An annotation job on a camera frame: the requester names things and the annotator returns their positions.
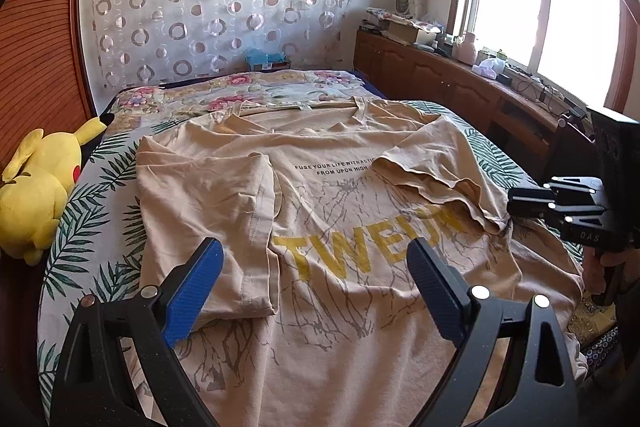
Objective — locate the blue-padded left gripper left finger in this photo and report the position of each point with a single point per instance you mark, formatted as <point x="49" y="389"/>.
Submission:
<point x="92" y="385"/>

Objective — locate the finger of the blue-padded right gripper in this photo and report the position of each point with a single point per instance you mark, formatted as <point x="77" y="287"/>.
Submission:
<point x="576" y="188"/>
<point x="539" y="202"/>

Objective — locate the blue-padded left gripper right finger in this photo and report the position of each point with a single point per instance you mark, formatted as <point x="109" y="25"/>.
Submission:
<point x="536" y="384"/>

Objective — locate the beige printed t-shirt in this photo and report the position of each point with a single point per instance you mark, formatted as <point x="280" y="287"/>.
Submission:
<point x="315" y="319"/>

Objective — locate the person's right hand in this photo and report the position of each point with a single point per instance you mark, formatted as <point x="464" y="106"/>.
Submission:
<point x="608" y="274"/>

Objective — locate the long wooden sideboard cabinet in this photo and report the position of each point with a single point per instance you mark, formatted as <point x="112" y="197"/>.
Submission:
<point x="535" y="139"/>

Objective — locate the palm leaf print bedsheet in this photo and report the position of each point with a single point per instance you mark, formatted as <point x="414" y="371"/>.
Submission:
<point x="98" y="248"/>

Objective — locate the white crumpled tissue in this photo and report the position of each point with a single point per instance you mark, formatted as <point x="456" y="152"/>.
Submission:
<point x="490" y="68"/>

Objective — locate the pink bottle on sideboard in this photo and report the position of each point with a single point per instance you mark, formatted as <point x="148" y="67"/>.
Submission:
<point x="466" y="51"/>

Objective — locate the yellow Pikachu plush toy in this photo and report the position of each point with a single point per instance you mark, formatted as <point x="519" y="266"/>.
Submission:
<point x="36" y="185"/>

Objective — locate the cardboard box on sideboard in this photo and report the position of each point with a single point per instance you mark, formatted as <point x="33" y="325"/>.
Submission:
<point x="409" y="33"/>

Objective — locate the floral quilted blanket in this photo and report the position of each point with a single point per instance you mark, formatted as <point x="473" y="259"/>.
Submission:
<point x="151" y="105"/>

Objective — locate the wooden louvered wardrobe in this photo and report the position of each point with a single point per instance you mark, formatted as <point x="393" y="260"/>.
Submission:
<point x="43" y="78"/>

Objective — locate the blue tissue pack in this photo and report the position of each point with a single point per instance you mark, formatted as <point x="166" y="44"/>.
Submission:
<point x="260" y="61"/>

